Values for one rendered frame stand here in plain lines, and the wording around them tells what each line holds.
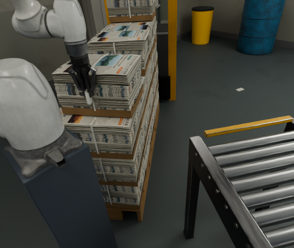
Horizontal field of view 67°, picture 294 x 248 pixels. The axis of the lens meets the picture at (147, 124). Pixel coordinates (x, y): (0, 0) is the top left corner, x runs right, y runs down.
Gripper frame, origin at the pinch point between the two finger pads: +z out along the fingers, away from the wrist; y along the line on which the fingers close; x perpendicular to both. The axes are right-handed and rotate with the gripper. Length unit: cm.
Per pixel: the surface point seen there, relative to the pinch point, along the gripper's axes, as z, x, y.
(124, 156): 33.4, 4.1, -14.0
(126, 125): 13.3, 3.3, -17.5
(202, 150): 16, 16, -53
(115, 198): 71, 3, -3
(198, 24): 49, -404, -76
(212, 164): 16, 24, -56
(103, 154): 32.7, 4.1, -3.0
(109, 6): -25, -112, 17
